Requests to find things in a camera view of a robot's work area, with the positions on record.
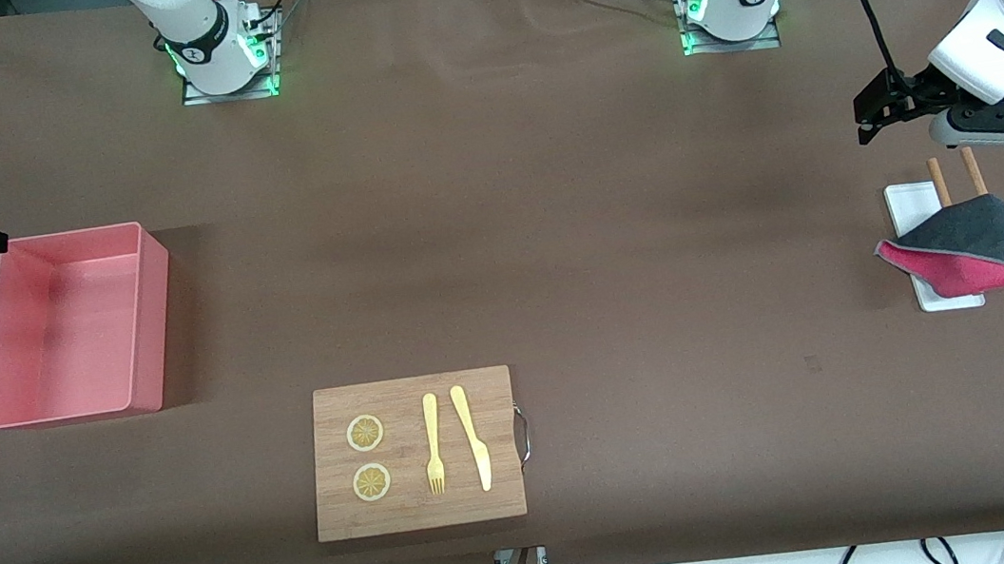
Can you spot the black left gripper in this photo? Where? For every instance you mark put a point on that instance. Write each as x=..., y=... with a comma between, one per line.
x=916, y=89

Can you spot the grey and red cloth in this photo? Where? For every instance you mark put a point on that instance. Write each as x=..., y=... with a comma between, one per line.
x=965, y=230

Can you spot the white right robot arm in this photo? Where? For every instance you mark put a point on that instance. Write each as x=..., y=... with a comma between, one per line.
x=192, y=23

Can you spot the wooden dowel stick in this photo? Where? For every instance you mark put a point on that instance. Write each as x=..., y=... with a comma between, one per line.
x=973, y=171
x=938, y=180

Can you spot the white rectangular tray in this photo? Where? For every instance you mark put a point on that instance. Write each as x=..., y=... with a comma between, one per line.
x=910, y=208

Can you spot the pink plastic bin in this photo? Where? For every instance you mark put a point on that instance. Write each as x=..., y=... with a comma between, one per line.
x=66, y=316

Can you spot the lemon slice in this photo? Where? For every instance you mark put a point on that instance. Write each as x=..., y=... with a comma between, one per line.
x=365, y=433
x=371, y=482

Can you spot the yellow plastic fork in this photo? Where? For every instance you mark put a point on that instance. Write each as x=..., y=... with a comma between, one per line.
x=431, y=425

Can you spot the wooden cutting board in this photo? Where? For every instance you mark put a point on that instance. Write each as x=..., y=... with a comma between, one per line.
x=420, y=512

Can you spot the yellow plastic knife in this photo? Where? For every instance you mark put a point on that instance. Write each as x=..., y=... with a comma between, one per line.
x=473, y=439

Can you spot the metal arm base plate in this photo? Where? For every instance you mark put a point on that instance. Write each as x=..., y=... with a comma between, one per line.
x=230, y=97
x=732, y=47

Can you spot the small metal bracket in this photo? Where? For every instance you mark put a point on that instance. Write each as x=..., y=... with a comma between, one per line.
x=541, y=560

